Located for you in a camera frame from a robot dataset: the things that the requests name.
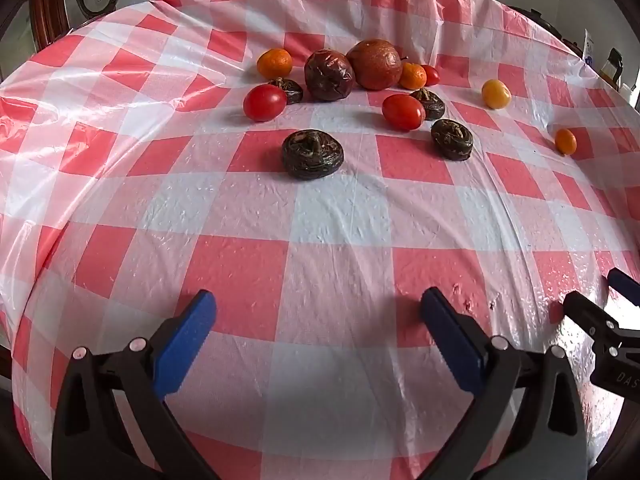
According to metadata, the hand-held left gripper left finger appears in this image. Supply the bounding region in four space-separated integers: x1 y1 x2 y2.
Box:
52 289 221 480

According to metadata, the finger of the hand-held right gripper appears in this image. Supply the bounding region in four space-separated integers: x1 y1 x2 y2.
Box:
606 267 640 307
562 291 640 356

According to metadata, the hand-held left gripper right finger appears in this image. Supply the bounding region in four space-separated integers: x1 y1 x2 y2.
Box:
419 286 587 480

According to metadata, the large reddish brown passion fruit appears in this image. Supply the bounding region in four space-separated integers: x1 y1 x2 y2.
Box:
346 39 403 91

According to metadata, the small orange cherry tomato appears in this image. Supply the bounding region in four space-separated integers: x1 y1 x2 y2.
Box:
554 128 578 156

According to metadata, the red white checked tablecloth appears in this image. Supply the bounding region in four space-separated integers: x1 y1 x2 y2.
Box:
0 0 640 480

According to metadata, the dried mushroom front right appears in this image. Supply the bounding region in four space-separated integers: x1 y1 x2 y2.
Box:
430 119 474 162

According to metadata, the dried mushroom front left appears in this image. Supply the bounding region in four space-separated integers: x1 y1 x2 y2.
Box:
281 129 346 181

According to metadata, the yellow striped fruit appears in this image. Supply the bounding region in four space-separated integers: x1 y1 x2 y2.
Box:
481 79 512 110

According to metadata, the dried mushroom behind right tomato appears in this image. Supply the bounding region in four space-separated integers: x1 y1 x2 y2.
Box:
409 87 447 122

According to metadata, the white carton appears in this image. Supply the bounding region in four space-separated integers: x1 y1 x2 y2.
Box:
581 29 598 66

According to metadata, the small orange tangerine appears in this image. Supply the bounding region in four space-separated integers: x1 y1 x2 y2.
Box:
398 62 428 91

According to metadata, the dark water chestnut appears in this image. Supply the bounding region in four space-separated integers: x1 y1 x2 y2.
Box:
267 77 304 105

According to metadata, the black pot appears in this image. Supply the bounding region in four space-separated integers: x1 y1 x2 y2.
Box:
510 6 563 41

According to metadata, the dark wrinkled passion fruit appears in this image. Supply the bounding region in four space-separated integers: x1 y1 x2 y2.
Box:
304 48 357 102

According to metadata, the large orange tangerine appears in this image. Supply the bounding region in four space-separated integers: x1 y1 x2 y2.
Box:
256 48 294 80

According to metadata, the brown wooden door frame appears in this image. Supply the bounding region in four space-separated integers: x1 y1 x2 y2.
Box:
31 0 68 53

